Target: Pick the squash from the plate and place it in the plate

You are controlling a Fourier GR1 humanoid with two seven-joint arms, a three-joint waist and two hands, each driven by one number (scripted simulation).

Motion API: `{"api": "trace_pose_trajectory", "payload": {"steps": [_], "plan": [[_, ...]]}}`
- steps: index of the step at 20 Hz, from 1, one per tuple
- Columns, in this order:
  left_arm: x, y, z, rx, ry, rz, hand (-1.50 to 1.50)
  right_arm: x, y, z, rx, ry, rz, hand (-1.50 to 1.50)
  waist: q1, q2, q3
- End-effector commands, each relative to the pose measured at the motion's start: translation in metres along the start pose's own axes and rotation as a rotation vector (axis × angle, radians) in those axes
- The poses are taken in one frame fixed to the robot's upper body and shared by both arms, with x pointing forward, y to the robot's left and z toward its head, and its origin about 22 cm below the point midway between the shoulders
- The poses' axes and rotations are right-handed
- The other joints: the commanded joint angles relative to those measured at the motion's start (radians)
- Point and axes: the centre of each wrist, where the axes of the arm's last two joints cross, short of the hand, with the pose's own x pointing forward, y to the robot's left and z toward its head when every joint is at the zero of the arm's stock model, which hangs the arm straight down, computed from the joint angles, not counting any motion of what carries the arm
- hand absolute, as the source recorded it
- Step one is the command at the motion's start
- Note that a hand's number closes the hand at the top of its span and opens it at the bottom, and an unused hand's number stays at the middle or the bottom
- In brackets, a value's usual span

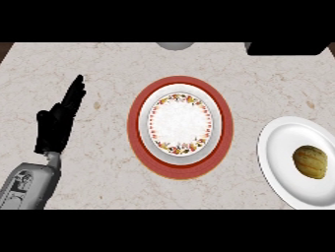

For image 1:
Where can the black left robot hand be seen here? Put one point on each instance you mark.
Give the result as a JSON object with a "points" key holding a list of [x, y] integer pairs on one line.
{"points": [[57, 126]]}

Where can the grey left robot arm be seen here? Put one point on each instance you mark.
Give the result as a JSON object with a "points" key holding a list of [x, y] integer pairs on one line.
{"points": [[31, 185]]}

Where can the floral rimmed white plate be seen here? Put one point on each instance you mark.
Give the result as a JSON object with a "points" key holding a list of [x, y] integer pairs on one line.
{"points": [[180, 123]]}

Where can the plain white plate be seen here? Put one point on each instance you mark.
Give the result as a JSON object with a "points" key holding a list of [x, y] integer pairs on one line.
{"points": [[285, 164]]}

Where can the red round placemat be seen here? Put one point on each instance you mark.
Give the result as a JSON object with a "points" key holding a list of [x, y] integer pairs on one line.
{"points": [[137, 131]]}

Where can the grey round object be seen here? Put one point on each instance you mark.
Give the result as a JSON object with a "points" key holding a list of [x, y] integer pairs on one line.
{"points": [[176, 45]]}

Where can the black appliance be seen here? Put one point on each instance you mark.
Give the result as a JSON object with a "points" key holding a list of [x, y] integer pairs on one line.
{"points": [[285, 48]]}

